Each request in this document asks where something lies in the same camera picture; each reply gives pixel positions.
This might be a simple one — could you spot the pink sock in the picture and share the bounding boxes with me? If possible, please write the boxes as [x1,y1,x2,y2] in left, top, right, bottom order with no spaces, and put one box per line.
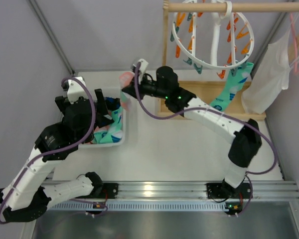
[119,72,134,111]

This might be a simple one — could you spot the black sock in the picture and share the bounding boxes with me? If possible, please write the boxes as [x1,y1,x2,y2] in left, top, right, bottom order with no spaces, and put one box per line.
[105,97,121,111]

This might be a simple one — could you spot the teal sock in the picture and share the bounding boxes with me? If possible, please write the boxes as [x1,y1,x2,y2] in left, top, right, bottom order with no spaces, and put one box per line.
[91,107,123,144]
[209,62,254,112]

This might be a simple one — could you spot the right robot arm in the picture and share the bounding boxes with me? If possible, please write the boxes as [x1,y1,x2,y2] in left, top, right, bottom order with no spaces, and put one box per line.
[122,62,262,198]

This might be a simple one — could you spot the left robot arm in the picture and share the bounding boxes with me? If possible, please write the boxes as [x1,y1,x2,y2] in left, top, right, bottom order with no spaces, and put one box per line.
[0,89,104,225]

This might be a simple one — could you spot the white round clip hanger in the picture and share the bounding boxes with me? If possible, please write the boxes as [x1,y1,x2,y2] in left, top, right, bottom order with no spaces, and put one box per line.
[162,0,255,75]

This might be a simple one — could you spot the pink clothes hanger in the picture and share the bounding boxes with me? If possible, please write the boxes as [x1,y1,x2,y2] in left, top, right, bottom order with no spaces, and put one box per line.
[288,12,299,75]

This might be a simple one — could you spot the wooden clothes rack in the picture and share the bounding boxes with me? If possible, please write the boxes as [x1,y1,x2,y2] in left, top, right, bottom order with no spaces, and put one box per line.
[157,0,299,122]

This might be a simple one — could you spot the white cloth garment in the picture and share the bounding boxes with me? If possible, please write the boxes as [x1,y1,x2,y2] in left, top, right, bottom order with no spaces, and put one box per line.
[241,31,291,114]

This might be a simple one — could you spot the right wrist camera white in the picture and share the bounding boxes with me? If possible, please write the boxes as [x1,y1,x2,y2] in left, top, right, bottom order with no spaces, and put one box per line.
[131,58,149,76]

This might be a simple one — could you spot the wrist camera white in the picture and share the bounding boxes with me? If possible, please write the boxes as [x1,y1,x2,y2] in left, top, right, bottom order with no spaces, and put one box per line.
[131,58,149,76]
[61,78,88,104]

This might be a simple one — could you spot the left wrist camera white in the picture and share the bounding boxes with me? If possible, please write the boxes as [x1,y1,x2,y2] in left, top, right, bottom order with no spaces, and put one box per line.
[61,78,88,104]

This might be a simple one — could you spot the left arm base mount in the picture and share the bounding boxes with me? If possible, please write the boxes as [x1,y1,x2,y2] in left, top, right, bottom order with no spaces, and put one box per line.
[99,183,119,200]

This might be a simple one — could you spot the grey slotted cable duct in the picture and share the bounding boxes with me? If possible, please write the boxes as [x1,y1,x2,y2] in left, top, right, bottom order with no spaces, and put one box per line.
[51,201,240,212]

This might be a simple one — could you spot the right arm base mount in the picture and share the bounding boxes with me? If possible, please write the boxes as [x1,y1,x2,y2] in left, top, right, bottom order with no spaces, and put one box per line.
[206,183,227,200]

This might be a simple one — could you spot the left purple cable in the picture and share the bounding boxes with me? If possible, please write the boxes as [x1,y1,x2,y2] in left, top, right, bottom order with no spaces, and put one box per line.
[0,77,109,225]

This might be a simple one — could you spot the purple cable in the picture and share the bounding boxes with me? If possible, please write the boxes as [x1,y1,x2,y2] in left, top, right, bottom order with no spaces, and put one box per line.
[0,77,109,225]
[134,62,279,217]

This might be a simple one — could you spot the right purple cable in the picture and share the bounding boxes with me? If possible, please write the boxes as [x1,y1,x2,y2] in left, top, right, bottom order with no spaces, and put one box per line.
[134,62,279,217]

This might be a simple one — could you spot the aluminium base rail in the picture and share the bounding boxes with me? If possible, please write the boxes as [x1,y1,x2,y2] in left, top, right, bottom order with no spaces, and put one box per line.
[106,180,299,201]

